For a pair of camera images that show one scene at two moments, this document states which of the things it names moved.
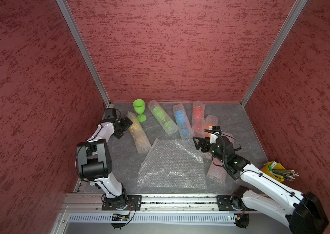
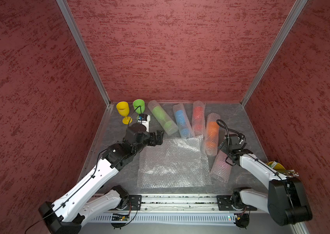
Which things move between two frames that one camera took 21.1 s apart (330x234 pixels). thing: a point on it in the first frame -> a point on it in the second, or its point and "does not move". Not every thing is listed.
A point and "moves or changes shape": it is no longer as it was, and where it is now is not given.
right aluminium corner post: [292, 18] does not move
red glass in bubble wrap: [198, 119] does not move
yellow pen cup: [268, 167] does not move
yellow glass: [141, 140] moves or changes shape
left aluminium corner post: [68, 17] does not move
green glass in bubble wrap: [169, 127] does not move
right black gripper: [206, 141] -> [222, 146]
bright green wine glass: [139, 105] does not move
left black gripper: [126, 126] -> [153, 142]
